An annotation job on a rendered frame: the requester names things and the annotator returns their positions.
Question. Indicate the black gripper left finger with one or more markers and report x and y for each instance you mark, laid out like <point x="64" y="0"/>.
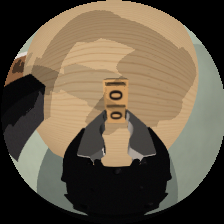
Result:
<point x="87" y="146"/>

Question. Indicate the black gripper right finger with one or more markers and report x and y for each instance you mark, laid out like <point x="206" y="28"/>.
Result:
<point x="145" y="145"/>

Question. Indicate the tan wooden cube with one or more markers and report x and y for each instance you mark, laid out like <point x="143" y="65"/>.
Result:
<point x="115" y="93"/>
<point x="116" y="113"/>

